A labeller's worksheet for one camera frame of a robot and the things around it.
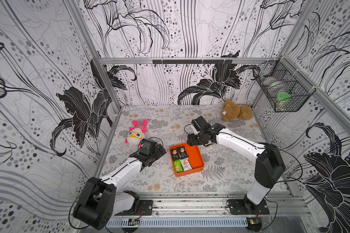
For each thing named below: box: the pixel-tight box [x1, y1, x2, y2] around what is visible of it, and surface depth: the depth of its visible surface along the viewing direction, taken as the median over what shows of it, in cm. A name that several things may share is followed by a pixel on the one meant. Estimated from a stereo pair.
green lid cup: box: [275, 92, 292, 112], surface depth 80 cm
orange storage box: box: [169, 143, 205, 178], surface depth 89 cm
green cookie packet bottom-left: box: [173, 159, 184, 173], surface depth 86 cm
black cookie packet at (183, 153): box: [176, 146, 189, 160], surface depth 91 cm
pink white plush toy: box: [124, 119, 149, 147], surface depth 97 cm
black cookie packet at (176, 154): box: [172, 148, 181, 162], surface depth 91 cm
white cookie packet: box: [180, 157, 193, 172], surface depth 86 cm
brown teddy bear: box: [220, 98, 254, 122], surface depth 106 cm
